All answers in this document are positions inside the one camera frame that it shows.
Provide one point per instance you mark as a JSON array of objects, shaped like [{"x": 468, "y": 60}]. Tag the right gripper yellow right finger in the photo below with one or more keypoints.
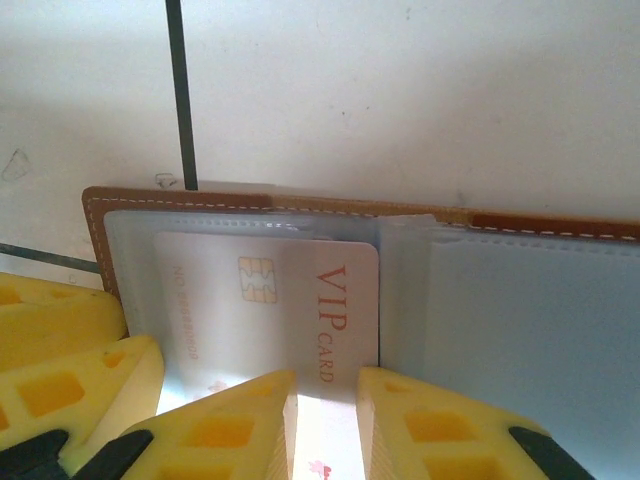
[{"x": 440, "y": 440}]

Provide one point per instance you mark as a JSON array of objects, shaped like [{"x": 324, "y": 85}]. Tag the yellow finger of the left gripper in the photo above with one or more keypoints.
[
  {"x": 60, "y": 320},
  {"x": 90, "y": 390}
]

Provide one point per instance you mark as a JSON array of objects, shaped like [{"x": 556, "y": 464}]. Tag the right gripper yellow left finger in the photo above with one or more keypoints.
[{"x": 215, "y": 440}]

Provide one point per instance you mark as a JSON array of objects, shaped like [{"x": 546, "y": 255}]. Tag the brown leather card holder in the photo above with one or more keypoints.
[{"x": 500, "y": 310}]

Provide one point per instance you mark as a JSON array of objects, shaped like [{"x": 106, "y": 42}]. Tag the white VIP card red print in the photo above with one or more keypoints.
[{"x": 300, "y": 300}]

